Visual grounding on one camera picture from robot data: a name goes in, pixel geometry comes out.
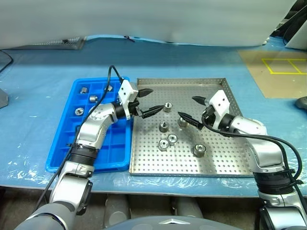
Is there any blue foam table cover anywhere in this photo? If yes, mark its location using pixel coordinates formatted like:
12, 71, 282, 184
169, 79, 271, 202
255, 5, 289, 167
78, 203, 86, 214
0, 34, 307, 198

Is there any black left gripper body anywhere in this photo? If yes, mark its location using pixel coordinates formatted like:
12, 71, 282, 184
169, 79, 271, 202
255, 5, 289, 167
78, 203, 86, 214
128, 99, 144, 118

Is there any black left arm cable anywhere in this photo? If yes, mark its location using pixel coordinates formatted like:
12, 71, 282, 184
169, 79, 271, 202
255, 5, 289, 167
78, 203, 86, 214
33, 65, 124, 214

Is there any perforated metal tray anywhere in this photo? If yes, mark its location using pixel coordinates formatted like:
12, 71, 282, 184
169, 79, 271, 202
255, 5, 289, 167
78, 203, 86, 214
129, 77, 256, 178

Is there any brown cardboard sheet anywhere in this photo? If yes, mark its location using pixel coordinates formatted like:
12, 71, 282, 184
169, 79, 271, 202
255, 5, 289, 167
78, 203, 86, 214
237, 49, 307, 99

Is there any dark grey rounded device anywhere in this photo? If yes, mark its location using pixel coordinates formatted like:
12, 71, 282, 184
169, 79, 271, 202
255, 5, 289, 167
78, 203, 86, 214
295, 96, 307, 109

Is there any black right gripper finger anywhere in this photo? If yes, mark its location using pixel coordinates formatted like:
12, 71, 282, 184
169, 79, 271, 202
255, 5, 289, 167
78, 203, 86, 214
191, 95, 209, 106
177, 111, 204, 131

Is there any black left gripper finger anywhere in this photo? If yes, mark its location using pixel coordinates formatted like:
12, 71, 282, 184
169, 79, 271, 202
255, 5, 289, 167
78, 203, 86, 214
141, 105, 164, 120
136, 88, 154, 98

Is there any grey rounded cylinder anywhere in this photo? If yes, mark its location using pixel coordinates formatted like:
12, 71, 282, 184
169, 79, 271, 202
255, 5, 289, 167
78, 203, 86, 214
104, 195, 131, 228
171, 196, 204, 219

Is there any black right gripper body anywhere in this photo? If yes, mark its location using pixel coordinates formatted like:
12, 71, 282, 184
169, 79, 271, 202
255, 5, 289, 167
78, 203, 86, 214
201, 105, 216, 127

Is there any black cable bundle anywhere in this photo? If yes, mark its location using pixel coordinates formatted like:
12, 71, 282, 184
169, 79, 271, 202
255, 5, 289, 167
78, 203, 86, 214
271, 0, 307, 46

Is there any grey perforated metal plate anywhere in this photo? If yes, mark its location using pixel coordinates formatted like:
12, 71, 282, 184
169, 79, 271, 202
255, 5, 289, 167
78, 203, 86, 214
23, 37, 86, 50

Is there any dark grey robot torso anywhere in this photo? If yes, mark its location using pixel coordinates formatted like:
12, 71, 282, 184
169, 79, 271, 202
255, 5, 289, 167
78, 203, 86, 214
103, 215, 231, 230

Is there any grey metal stand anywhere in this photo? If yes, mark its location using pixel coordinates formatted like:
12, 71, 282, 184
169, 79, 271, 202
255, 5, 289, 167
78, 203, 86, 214
0, 88, 10, 109

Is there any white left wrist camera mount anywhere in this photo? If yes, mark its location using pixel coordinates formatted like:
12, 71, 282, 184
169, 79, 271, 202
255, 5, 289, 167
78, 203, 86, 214
117, 80, 139, 120

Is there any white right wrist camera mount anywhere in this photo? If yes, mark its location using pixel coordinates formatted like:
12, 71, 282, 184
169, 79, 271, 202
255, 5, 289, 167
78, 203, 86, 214
206, 90, 231, 130

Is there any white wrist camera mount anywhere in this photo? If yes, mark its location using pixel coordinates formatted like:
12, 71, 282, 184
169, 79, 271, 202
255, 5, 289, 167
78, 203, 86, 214
206, 90, 231, 130
117, 80, 139, 120

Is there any white backdrop sheet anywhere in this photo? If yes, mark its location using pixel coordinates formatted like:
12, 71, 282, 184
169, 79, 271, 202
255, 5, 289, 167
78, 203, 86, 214
0, 0, 292, 47

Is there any dark rounded plate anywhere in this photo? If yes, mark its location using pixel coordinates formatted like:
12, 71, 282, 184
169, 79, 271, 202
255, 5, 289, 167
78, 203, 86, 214
0, 49, 13, 72

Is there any blue plastic compartment tray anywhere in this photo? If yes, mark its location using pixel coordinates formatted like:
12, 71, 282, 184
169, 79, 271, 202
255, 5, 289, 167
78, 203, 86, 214
45, 76, 132, 173

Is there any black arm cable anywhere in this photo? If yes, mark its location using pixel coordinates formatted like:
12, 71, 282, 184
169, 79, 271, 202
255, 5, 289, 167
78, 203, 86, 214
33, 65, 124, 214
201, 115, 307, 209

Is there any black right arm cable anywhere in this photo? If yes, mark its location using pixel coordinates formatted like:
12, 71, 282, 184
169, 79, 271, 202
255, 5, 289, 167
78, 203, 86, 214
201, 115, 307, 209

